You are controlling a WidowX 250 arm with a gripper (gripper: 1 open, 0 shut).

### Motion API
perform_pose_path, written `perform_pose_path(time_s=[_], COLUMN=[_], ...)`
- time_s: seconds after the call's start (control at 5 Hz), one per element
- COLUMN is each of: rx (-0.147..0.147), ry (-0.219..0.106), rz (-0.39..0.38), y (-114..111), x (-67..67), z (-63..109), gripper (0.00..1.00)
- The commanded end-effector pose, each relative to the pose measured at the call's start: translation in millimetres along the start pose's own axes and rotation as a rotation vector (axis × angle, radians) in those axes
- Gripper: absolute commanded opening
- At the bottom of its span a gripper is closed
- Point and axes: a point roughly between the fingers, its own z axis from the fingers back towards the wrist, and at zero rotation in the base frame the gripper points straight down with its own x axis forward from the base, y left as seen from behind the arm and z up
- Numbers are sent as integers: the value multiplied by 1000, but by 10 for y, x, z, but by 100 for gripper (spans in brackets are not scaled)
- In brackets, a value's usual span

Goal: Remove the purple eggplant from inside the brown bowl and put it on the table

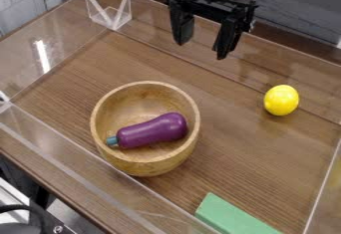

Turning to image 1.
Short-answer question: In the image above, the green foam block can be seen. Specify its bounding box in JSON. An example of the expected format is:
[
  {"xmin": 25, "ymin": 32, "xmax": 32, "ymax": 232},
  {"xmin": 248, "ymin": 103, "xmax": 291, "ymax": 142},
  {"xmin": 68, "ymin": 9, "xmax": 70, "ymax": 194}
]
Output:
[{"xmin": 193, "ymin": 192, "xmax": 282, "ymax": 234}]

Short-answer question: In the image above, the yellow toy lemon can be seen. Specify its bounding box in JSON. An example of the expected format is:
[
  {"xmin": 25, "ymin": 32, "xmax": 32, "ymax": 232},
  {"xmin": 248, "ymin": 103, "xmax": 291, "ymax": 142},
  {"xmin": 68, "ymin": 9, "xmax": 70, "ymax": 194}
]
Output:
[{"xmin": 263, "ymin": 85, "xmax": 299, "ymax": 117}]

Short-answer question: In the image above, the black cable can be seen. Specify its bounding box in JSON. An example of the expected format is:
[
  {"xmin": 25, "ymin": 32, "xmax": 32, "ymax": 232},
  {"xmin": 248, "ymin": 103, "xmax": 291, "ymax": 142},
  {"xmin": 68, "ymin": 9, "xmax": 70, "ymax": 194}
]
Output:
[{"xmin": 0, "ymin": 204, "xmax": 48, "ymax": 234}]

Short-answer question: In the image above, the clear acrylic corner bracket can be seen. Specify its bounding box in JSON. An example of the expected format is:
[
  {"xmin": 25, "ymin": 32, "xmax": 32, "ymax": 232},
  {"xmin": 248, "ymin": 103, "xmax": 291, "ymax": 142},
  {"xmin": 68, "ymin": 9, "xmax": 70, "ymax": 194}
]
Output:
[{"xmin": 85, "ymin": 0, "xmax": 132, "ymax": 31}]

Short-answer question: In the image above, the clear acrylic tray wall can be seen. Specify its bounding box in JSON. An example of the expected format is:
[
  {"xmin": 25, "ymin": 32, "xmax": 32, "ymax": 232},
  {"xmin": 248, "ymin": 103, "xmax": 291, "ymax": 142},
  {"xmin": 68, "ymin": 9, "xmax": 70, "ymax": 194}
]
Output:
[{"xmin": 0, "ymin": 92, "xmax": 215, "ymax": 234}]

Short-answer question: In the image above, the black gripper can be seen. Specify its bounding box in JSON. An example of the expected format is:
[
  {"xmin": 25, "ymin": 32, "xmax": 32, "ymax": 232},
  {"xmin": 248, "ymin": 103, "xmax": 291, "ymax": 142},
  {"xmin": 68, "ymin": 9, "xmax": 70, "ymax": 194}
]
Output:
[{"xmin": 167, "ymin": 0, "xmax": 258, "ymax": 60}]

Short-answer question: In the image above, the purple toy eggplant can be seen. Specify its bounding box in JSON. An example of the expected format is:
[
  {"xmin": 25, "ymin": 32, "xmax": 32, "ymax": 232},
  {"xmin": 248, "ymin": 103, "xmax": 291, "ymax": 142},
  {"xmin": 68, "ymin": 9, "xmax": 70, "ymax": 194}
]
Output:
[{"xmin": 105, "ymin": 113, "xmax": 187, "ymax": 148}]

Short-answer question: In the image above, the brown wooden bowl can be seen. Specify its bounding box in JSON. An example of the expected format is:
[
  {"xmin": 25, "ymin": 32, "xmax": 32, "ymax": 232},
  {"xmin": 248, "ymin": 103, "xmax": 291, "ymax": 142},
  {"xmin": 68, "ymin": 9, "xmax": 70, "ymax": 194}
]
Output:
[{"xmin": 89, "ymin": 81, "xmax": 200, "ymax": 177}]

